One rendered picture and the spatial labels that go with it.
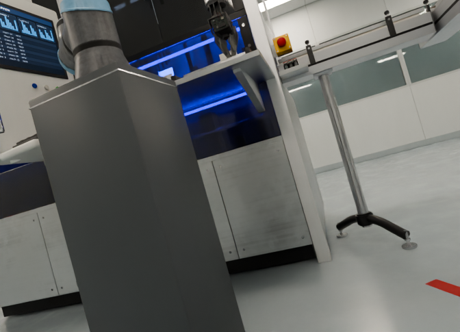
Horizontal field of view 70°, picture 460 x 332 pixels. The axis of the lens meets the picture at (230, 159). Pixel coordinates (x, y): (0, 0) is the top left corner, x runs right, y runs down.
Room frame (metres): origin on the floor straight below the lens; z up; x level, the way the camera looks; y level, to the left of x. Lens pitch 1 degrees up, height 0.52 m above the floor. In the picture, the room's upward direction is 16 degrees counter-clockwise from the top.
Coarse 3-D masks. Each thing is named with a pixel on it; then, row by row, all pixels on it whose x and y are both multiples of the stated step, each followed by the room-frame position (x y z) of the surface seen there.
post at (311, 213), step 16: (256, 0) 1.47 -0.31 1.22; (256, 16) 1.48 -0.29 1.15; (256, 32) 1.48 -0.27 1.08; (272, 64) 1.47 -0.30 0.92; (272, 80) 1.48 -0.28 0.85; (272, 96) 1.48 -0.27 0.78; (288, 112) 1.47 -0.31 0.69; (288, 128) 1.48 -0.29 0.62; (288, 144) 1.48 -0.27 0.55; (304, 176) 1.47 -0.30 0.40; (304, 192) 1.48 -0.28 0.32; (304, 208) 1.48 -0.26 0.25; (320, 224) 1.47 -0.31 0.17; (320, 240) 1.48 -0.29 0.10; (320, 256) 1.48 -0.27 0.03
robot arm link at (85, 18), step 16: (64, 0) 0.75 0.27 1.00; (80, 0) 0.74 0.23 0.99; (96, 0) 0.76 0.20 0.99; (64, 16) 0.76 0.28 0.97; (80, 16) 0.74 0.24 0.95; (96, 16) 0.75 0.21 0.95; (112, 16) 0.80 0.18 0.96; (64, 32) 0.79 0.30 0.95; (80, 32) 0.74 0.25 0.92; (96, 32) 0.75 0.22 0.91; (112, 32) 0.78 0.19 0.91
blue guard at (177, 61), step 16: (208, 32) 1.54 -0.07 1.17; (240, 32) 1.50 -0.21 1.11; (176, 48) 1.59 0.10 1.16; (192, 48) 1.56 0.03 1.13; (208, 48) 1.54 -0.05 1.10; (240, 48) 1.51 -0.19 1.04; (144, 64) 1.64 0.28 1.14; (160, 64) 1.61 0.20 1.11; (176, 64) 1.59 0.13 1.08; (192, 64) 1.57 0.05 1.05; (208, 64) 1.55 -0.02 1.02
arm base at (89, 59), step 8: (96, 40) 0.75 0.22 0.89; (104, 40) 0.75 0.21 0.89; (80, 48) 0.75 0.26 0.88; (88, 48) 0.74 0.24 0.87; (96, 48) 0.74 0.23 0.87; (104, 48) 0.75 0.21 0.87; (112, 48) 0.77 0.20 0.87; (120, 48) 0.80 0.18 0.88; (80, 56) 0.75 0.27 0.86; (88, 56) 0.74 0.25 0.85; (96, 56) 0.74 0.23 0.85; (104, 56) 0.75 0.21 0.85; (112, 56) 0.75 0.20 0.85; (120, 56) 0.77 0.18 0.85; (80, 64) 0.74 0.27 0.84; (88, 64) 0.73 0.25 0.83; (96, 64) 0.73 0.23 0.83; (104, 64) 0.75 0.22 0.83; (128, 64) 0.78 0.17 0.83; (80, 72) 0.74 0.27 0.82; (88, 72) 0.73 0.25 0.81
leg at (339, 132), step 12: (324, 72) 1.54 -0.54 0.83; (324, 84) 1.56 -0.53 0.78; (324, 96) 1.57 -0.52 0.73; (336, 108) 1.56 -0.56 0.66; (336, 120) 1.56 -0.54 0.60; (336, 132) 1.57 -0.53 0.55; (348, 144) 1.57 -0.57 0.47; (348, 156) 1.56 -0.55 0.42; (348, 168) 1.56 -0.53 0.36; (348, 180) 1.58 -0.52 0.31; (360, 192) 1.56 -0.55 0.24; (360, 204) 1.56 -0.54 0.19
